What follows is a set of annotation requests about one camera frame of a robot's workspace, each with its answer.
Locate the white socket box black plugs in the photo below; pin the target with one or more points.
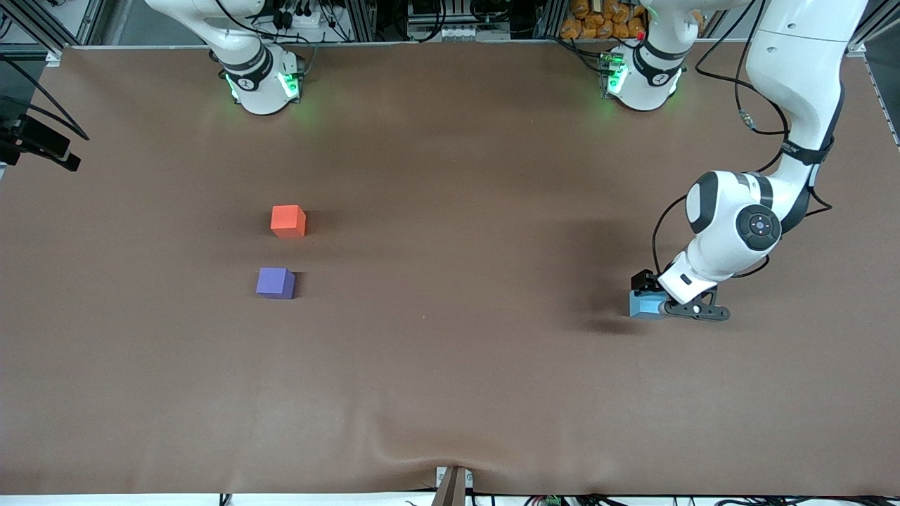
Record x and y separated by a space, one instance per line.
309 20

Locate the brown table cover mat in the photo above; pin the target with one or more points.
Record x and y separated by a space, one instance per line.
492 351

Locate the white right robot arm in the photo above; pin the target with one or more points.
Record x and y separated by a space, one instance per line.
260 84

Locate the brown camera mount post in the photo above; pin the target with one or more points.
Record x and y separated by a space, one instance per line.
451 492

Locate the purple foam block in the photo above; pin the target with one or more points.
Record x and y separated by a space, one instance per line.
274 282

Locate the aluminium frame profile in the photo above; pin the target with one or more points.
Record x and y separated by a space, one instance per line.
53 57
855 48

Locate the orange foam block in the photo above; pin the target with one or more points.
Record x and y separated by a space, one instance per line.
288 221

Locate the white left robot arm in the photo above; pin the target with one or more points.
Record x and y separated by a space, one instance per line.
794 84

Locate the bag of orange balls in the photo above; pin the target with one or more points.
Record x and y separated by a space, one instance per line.
590 21

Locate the aluminium frame post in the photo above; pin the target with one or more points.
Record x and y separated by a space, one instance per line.
548 17
363 21

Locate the blue foam block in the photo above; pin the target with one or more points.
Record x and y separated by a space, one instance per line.
645 306

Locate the white power strip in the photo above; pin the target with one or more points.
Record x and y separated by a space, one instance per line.
464 32

